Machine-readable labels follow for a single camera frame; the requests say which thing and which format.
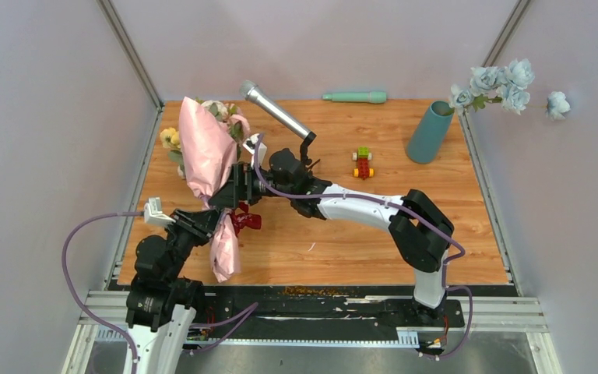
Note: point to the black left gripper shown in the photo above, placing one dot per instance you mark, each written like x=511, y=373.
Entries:
x=201, y=224

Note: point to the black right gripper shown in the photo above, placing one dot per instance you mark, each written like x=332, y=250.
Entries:
x=240, y=188

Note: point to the dark red printed ribbon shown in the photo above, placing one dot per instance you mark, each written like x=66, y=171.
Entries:
x=242, y=218

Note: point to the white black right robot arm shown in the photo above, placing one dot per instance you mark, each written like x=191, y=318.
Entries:
x=420, y=231

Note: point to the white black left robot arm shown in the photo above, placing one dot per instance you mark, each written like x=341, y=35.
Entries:
x=161, y=304

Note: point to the teal cylindrical vase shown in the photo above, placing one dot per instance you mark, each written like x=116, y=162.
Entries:
x=429, y=135

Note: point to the light blue artificial flowers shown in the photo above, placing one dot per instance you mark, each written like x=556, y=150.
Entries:
x=505, y=85

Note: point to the black microphone tripod stand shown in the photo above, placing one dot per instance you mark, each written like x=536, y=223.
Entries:
x=306, y=161

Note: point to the silver microphone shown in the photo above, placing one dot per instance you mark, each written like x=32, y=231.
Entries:
x=251, y=92

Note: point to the toy brick car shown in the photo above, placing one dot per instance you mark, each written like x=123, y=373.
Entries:
x=362, y=157

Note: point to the mint green toy microphone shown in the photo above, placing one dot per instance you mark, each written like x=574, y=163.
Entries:
x=368, y=97

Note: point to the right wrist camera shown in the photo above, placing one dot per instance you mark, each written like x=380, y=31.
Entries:
x=255, y=145

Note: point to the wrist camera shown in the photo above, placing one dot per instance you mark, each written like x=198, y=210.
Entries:
x=255, y=145
x=153, y=214

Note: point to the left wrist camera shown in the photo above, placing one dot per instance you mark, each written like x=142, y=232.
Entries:
x=153, y=214

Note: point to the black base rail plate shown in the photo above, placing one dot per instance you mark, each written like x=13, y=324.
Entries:
x=331, y=314

